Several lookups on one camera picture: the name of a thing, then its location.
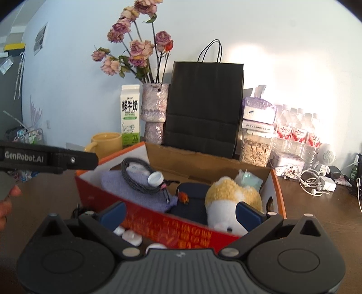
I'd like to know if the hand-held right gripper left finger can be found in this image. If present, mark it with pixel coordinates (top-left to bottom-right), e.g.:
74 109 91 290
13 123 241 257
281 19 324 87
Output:
40 201 142 260

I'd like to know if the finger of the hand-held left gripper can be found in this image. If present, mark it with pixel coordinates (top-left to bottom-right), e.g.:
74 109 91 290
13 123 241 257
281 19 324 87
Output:
52 146 100 174

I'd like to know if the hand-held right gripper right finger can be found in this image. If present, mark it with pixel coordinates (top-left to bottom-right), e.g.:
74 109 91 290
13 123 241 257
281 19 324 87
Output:
218 202 326 261

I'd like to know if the lavender cloth pouch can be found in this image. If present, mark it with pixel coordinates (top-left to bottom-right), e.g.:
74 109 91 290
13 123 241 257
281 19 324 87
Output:
101 170 179 213

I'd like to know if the sheep plush toy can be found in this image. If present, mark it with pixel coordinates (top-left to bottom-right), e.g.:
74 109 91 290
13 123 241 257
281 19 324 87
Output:
205 176 264 237

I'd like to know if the clear plastic bag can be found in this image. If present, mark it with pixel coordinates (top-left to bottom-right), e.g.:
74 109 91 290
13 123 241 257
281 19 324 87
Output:
234 169 264 192

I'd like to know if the black braided cable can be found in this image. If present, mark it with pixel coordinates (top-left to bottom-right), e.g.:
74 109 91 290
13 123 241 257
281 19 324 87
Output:
121 157 171 204

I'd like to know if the navy blue pouch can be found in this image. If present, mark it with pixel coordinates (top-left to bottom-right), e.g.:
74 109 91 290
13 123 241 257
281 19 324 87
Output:
169 182 210 226

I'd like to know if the red cardboard box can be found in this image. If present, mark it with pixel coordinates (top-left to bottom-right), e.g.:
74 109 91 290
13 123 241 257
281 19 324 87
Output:
74 141 287 254

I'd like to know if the person's left hand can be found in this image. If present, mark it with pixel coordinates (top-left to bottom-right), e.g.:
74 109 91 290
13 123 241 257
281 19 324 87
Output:
0 187 22 231

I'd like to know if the yellow mug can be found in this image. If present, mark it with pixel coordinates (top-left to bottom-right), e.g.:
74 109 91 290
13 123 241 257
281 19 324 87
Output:
84 132 124 159

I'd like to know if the white green milk carton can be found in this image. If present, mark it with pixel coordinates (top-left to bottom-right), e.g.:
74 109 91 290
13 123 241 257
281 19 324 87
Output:
120 84 141 148

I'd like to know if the clear jar of seeds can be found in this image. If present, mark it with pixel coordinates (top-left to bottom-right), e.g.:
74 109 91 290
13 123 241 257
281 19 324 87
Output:
239 130 277 168

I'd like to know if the silver tin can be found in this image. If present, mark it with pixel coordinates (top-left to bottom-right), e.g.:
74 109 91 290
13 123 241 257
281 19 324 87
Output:
269 151 306 171

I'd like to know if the mottled pink ceramic vase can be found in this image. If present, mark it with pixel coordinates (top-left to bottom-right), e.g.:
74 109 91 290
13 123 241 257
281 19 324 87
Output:
141 83 170 145

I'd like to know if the white charger adapter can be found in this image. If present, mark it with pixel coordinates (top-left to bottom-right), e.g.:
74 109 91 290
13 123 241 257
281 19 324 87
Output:
319 176 338 192

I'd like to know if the flat white box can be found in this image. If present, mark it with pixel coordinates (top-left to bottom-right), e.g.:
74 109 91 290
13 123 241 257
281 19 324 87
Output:
241 120 275 134

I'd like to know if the shrink-wrapped water bottle pack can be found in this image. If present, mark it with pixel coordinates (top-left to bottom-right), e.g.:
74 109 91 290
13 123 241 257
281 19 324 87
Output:
272 104 322 159

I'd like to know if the white round speaker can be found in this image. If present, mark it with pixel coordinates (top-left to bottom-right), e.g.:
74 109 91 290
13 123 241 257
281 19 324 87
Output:
316 143 336 175

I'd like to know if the purple tissue pack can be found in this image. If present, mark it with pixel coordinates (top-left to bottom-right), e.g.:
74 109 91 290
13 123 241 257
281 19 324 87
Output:
241 85 277 124

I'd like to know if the black paper bag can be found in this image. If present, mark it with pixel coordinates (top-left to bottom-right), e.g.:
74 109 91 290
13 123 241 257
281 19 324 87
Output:
163 39 245 159

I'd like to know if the small green bottle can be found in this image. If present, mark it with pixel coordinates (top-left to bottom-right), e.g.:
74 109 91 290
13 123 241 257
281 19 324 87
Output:
349 153 362 196

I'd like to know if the dried pink rose bouquet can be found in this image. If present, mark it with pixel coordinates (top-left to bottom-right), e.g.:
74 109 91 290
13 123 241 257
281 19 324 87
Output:
91 0 174 84

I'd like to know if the wire rack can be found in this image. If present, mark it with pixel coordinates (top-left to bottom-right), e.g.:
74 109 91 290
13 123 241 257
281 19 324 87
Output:
5 126 45 145

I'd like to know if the white earphone cable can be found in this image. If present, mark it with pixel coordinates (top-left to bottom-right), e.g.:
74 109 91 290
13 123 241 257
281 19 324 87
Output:
298 168 331 196

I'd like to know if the white wall notice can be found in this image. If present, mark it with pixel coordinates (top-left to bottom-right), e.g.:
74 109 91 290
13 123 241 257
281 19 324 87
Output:
33 23 48 55

